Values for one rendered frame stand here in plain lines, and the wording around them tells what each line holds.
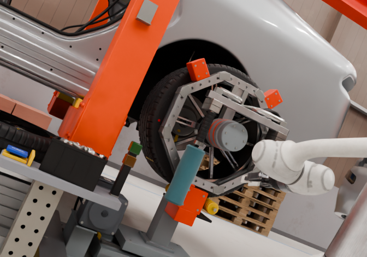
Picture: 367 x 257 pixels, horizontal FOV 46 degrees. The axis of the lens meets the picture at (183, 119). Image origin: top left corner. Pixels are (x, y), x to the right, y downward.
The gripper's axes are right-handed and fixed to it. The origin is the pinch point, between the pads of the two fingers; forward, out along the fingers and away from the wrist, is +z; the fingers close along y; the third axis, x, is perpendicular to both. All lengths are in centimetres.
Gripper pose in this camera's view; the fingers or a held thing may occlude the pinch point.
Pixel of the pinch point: (250, 180)
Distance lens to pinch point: 180.2
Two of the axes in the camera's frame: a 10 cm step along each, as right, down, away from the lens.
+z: -4.8, 1.3, 8.6
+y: -8.2, -4.0, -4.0
